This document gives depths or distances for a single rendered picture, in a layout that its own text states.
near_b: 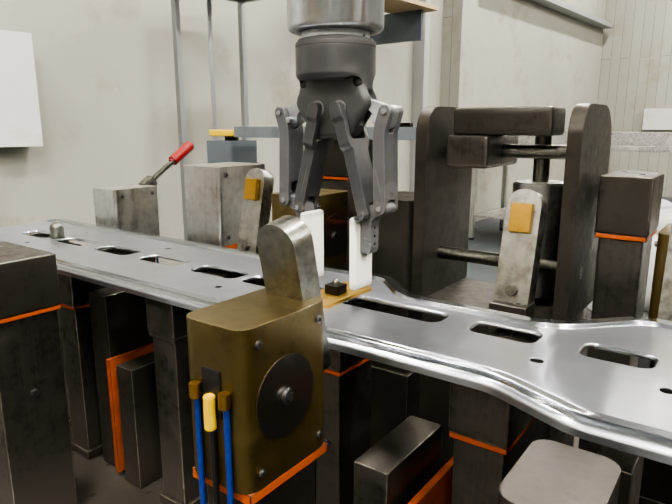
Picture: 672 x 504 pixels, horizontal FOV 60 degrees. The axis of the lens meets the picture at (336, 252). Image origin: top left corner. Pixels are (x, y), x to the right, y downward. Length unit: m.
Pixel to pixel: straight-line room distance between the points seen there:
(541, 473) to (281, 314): 0.18
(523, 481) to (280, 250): 0.21
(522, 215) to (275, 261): 0.29
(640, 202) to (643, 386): 0.25
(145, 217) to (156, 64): 2.62
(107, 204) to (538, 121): 0.73
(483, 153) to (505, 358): 0.28
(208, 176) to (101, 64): 2.67
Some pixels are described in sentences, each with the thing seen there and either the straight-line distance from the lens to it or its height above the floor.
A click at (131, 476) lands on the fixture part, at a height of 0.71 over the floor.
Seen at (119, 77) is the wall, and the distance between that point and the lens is 3.55.
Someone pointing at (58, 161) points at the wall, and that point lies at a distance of 3.38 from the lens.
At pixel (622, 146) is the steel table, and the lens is 5.56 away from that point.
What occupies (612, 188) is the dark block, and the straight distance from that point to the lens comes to 0.65.
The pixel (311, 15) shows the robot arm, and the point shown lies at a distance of 0.54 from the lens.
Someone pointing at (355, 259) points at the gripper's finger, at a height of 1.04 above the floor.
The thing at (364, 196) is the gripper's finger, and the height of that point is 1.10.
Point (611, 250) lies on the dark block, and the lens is 0.67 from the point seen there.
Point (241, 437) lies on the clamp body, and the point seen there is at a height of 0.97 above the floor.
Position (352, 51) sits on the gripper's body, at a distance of 0.54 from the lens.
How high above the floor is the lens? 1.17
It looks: 12 degrees down
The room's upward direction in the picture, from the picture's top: straight up
